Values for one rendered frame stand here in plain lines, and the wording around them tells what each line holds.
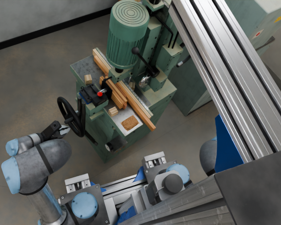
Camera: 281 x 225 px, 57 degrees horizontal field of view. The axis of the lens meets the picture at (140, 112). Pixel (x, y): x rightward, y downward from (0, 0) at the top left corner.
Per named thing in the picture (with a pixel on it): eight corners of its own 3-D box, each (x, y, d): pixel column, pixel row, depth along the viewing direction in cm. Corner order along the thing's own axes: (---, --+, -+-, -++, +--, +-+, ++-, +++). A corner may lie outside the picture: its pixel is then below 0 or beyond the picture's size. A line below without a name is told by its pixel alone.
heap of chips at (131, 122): (120, 122, 156) (120, 121, 155) (132, 114, 161) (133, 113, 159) (126, 131, 155) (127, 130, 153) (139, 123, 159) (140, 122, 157)
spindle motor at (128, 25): (99, 52, 140) (103, 6, 113) (124, 39, 148) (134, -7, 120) (118, 75, 136) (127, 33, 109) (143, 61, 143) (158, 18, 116)
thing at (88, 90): (78, 93, 153) (78, 88, 148) (94, 85, 158) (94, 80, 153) (91, 110, 150) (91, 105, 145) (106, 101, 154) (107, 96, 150)
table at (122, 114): (57, 76, 169) (56, 71, 164) (96, 57, 182) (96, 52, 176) (111, 148, 154) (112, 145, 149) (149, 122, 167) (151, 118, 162)
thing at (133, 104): (93, 60, 173) (93, 56, 170) (96, 59, 174) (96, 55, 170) (151, 131, 158) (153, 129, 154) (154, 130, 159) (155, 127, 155)
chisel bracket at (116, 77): (107, 77, 159) (108, 69, 152) (125, 68, 165) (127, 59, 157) (114, 86, 157) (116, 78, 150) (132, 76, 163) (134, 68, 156)
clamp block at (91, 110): (76, 99, 161) (76, 92, 153) (94, 89, 167) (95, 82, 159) (89, 118, 157) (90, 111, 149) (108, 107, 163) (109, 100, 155)
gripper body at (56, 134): (49, 133, 149) (30, 139, 139) (54, 124, 144) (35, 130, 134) (56, 143, 147) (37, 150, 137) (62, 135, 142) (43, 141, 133)
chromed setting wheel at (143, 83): (135, 88, 163) (139, 77, 152) (150, 79, 168) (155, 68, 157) (138, 91, 162) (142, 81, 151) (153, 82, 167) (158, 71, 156)
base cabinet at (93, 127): (76, 126, 245) (74, 87, 183) (125, 97, 269) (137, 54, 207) (104, 164, 234) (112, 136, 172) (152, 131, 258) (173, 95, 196)
